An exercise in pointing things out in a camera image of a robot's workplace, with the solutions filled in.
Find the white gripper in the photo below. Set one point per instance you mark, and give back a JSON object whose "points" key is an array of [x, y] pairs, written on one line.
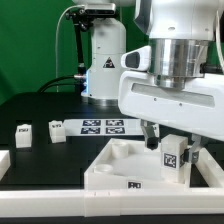
{"points": [[198, 108]]}

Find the white square table top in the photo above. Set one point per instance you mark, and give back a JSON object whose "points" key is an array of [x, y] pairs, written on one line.
{"points": [[126, 164]]}

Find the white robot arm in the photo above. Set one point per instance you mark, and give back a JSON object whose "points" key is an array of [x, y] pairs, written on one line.
{"points": [[167, 84]]}

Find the white U-shaped fence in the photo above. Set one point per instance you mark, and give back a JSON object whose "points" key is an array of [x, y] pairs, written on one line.
{"points": [[88, 203]]}

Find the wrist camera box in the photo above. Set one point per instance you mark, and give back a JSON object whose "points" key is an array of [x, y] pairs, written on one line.
{"points": [[138, 60]]}

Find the white marker base plate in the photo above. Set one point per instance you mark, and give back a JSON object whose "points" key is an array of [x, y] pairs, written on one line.
{"points": [[102, 127]]}

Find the black camera on mount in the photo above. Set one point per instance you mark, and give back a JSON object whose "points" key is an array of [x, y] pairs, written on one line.
{"points": [[105, 9]]}

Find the black camera stand pole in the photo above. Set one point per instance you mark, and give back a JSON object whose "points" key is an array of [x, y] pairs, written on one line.
{"points": [[81, 23]]}

